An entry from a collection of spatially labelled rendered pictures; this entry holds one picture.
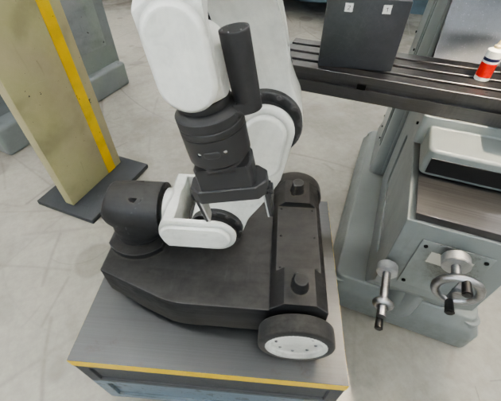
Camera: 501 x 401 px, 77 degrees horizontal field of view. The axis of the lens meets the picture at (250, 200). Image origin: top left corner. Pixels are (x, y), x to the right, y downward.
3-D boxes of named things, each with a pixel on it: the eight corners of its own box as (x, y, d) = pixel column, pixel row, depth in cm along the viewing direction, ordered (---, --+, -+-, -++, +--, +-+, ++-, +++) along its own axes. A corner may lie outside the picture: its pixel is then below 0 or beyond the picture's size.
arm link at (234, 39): (174, 149, 40) (136, 57, 32) (189, 107, 47) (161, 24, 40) (263, 138, 38) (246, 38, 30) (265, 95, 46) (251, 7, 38)
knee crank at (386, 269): (388, 335, 86) (395, 325, 82) (365, 326, 88) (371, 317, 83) (394, 270, 100) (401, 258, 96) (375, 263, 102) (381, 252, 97)
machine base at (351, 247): (464, 352, 128) (490, 332, 114) (318, 299, 144) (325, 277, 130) (453, 171, 205) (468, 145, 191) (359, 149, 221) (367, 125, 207)
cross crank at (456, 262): (472, 324, 79) (499, 302, 70) (421, 307, 82) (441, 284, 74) (468, 272, 89) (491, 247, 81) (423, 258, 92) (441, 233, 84)
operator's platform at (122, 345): (110, 395, 118) (65, 360, 89) (161, 245, 165) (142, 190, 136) (324, 417, 113) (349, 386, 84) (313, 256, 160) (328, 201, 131)
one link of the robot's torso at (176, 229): (163, 251, 89) (152, 219, 79) (180, 199, 102) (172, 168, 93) (236, 255, 87) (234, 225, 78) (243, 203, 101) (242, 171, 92)
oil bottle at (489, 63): (489, 83, 91) (512, 43, 83) (473, 80, 92) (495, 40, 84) (487, 77, 94) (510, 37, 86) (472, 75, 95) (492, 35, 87)
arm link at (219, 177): (188, 213, 48) (159, 149, 40) (199, 173, 55) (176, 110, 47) (270, 207, 46) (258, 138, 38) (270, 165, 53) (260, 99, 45)
